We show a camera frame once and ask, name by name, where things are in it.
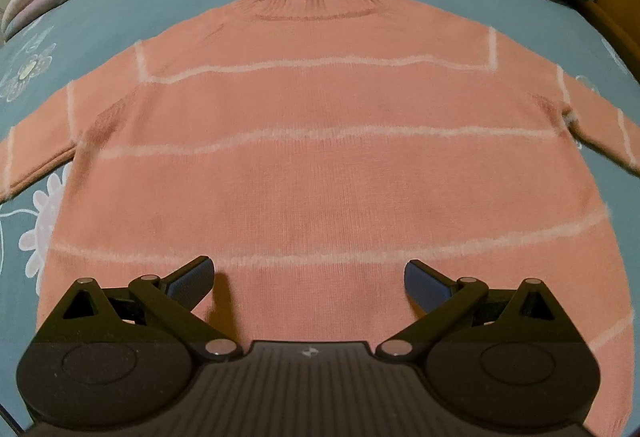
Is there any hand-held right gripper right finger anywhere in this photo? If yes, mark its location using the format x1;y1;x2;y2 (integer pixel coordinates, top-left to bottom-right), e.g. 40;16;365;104
375;257;580;362

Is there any black cable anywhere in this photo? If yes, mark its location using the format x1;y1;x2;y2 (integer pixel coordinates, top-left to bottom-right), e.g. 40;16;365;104
0;408;25;437

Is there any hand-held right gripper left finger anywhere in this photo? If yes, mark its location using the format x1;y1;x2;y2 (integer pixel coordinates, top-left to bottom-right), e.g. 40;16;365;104
61;256;242;362

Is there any pink striped knit sweater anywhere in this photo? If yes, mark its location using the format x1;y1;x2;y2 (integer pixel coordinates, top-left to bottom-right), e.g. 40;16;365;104
0;0;640;368

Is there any blue floral bed sheet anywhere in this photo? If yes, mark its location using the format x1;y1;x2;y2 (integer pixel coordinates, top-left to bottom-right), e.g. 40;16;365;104
0;0;640;437

